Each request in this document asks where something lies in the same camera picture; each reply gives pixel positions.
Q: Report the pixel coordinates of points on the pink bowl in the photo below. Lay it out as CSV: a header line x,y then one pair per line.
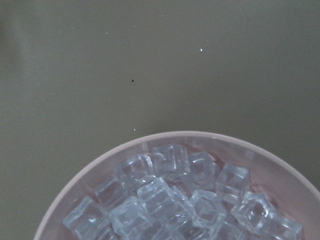
x,y
288,189

